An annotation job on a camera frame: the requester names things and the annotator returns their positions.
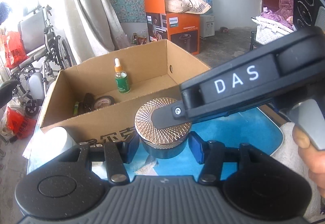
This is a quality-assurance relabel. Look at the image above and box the gold lid cosmetic jar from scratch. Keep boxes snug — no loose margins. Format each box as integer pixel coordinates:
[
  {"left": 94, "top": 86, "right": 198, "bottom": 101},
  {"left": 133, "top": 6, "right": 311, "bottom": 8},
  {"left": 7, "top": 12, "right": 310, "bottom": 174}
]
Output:
[{"left": 134, "top": 97, "right": 192, "bottom": 159}]

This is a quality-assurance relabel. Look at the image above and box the black electrical tape roll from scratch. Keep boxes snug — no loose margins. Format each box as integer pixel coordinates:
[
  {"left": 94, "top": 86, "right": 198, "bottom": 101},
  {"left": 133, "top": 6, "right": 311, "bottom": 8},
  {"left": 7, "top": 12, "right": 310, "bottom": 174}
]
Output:
[{"left": 93, "top": 96, "right": 115, "bottom": 110}]

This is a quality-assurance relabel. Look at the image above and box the green cartoon tube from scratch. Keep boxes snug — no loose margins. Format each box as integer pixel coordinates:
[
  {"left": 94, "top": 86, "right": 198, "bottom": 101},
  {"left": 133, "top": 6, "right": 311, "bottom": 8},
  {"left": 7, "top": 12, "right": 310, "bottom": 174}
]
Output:
[{"left": 73, "top": 102, "right": 79, "bottom": 117}]

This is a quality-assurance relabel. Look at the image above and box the black cylindrical tube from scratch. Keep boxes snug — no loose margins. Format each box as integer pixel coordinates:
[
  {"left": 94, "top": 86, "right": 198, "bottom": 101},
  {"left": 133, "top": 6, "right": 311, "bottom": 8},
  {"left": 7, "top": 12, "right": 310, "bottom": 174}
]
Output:
[{"left": 79, "top": 93, "right": 95, "bottom": 114}]

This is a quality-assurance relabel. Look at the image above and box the green dropper bottle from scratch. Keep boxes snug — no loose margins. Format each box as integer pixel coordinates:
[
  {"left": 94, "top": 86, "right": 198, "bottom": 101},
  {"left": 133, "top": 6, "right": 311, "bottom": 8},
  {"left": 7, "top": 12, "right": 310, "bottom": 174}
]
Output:
[{"left": 114, "top": 58, "right": 130, "bottom": 94}]

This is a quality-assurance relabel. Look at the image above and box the white pill bottle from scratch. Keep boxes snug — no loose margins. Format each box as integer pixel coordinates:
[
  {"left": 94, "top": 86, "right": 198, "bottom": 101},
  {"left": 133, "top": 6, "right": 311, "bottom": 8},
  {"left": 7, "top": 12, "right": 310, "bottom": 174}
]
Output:
[{"left": 23, "top": 127, "right": 76, "bottom": 162}]

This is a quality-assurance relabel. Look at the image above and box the person's right hand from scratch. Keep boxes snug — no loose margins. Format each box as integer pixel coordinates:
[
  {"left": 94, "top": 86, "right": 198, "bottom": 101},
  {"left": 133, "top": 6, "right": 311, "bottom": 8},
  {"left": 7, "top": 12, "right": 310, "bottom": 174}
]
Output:
[{"left": 292, "top": 125, "right": 325, "bottom": 198}]

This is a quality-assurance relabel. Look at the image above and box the bed with white bedding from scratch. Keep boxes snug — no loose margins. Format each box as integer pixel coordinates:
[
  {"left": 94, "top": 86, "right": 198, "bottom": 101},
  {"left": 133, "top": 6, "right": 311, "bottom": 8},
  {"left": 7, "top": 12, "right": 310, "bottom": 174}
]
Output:
[{"left": 249, "top": 8, "right": 296, "bottom": 51}]

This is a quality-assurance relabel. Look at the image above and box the brown cardboard box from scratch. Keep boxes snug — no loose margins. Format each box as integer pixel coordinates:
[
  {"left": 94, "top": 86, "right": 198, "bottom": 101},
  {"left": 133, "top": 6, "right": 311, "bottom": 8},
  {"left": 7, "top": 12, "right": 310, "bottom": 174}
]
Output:
[{"left": 40, "top": 40, "right": 210, "bottom": 143}]

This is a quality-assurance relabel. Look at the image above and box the orange Philips appliance box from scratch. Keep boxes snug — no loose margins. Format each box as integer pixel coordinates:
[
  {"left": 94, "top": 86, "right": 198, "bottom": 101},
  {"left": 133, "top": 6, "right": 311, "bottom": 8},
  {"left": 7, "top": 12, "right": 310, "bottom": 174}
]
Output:
[{"left": 144, "top": 0, "right": 200, "bottom": 55}]

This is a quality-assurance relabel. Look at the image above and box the white water dispenser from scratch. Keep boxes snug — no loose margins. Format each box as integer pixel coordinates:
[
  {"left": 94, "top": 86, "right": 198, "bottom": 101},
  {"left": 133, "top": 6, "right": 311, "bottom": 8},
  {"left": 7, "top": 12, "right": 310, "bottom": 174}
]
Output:
[{"left": 200, "top": 15, "right": 215, "bottom": 38}]

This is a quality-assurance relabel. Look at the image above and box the red plastic bag on floor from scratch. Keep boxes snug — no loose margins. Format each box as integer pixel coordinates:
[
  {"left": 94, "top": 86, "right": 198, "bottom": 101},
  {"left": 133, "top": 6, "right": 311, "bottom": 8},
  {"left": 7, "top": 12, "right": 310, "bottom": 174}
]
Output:
[{"left": 1, "top": 107, "right": 36, "bottom": 140}]

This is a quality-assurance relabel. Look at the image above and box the beige straw hat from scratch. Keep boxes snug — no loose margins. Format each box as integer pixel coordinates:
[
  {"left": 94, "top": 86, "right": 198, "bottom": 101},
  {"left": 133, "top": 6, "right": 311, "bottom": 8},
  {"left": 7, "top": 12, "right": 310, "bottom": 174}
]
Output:
[{"left": 165, "top": 0, "right": 211, "bottom": 15}]

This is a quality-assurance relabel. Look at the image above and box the white curtain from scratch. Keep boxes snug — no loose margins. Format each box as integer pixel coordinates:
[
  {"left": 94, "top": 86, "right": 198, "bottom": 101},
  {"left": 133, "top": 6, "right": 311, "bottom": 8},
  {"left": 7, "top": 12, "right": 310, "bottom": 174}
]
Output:
[{"left": 65, "top": 0, "right": 131, "bottom": 64}]

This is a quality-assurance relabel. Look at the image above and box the folding wheelchair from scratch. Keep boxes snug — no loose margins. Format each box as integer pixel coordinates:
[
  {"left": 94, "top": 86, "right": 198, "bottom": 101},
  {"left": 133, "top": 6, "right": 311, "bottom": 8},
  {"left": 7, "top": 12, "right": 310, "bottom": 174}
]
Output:
[{"left": 1, "top": 5, "right": 72, "bottom": 117}]

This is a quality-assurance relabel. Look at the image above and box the red plastic bag on wheelchair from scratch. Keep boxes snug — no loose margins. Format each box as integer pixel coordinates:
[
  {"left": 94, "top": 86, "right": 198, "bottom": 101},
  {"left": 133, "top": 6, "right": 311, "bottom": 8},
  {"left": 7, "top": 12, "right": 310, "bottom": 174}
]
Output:
[{"left": 1, "top": 31, "right": 28, "bottom": 69}]

